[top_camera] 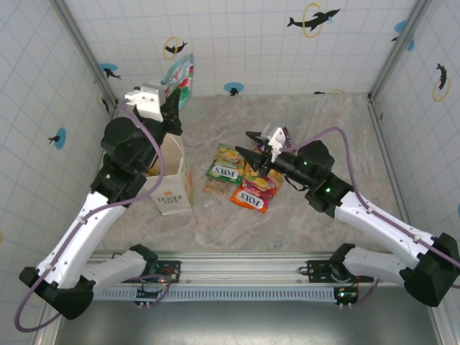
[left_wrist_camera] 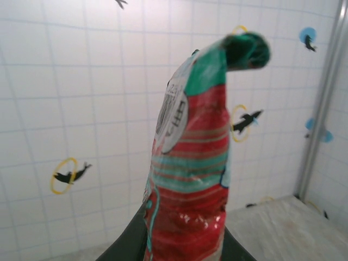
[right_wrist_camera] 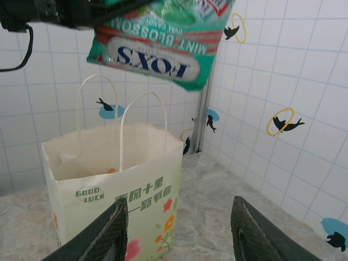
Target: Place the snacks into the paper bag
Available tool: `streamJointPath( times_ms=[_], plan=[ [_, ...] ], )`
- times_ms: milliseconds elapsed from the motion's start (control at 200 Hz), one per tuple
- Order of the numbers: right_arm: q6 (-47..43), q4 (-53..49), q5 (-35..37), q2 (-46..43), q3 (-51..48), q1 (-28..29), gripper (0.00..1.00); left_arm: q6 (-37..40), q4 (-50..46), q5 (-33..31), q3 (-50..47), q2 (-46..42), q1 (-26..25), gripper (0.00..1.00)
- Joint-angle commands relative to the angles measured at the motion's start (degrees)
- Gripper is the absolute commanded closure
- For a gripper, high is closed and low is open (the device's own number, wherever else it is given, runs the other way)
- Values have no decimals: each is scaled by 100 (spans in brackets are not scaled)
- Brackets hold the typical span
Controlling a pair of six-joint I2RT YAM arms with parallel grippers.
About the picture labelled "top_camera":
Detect yellow chips snack bag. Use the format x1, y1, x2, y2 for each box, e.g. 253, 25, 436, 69
243, 145, 285, 186

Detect teal Fox's candy bag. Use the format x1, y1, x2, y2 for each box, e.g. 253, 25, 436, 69
160, 53, 196, 110

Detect green Fox's candy bag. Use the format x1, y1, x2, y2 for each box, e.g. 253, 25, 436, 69
205, 142, 249, 186

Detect orange Fox's candy bag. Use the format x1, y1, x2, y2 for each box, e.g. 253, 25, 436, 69
229, 175, 280, 214

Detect white printed paper bag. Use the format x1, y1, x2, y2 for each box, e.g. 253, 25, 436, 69
145, 132, 196, 217

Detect clear packet brown snacks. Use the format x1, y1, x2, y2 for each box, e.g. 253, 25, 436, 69
203, 178, 233, 196

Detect fish sticker on blue circle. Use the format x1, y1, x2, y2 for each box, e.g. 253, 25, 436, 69
48, 127, 68, 150

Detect shark sticker on blue circle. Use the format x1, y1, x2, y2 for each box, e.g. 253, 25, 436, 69
99, 63, 122, 81

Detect small black controller board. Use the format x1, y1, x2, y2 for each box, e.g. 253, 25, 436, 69
333, 285, 360, 310
134, 282, 170, 311

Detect grey metal sheet panel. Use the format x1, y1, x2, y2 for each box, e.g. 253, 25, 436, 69
53, 300, 445, 345

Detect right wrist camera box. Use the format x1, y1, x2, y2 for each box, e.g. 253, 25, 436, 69
260, 124, 290, 163

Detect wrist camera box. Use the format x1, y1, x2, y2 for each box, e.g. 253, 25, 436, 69
260, 124, 290, 163
124, 81, 170, 122

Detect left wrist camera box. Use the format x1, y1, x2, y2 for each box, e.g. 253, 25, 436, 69
124, 81, 170, 122

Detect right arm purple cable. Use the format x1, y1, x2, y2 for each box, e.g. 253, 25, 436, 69
285, 126, 460, 306

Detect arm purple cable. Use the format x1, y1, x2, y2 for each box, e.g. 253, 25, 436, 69
14, 100, 166, 331
285, 126, 460, 306

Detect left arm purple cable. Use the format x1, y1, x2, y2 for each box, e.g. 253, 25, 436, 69
14, 100, 166, 331

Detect black fish sticker yellow ring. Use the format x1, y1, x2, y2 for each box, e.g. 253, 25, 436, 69
96, 89, 111, 114

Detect dolphin sticker small yellow ring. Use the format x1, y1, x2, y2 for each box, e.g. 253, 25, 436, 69
163, 37, 188, 60

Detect aluminium frame post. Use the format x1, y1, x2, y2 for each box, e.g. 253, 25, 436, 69
368, 0, 432, 104
50, 0, 119, 109

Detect aluminium mounting rail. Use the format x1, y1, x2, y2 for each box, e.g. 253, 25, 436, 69
86, 251, 407, 288

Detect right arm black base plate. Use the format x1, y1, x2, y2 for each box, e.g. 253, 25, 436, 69
307, 259, 346, 285

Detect whale sticker large yellow ring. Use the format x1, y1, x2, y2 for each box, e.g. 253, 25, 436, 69
286, 2, 341, 39

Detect white slotted cable duct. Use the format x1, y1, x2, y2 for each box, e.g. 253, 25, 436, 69
93, 286, 341, 302

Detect orca sticker yellow ring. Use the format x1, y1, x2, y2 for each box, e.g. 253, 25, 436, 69
432, 63, 452, 102

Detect blue sticker behind post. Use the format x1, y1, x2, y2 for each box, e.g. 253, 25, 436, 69
391, 20, 415, 51

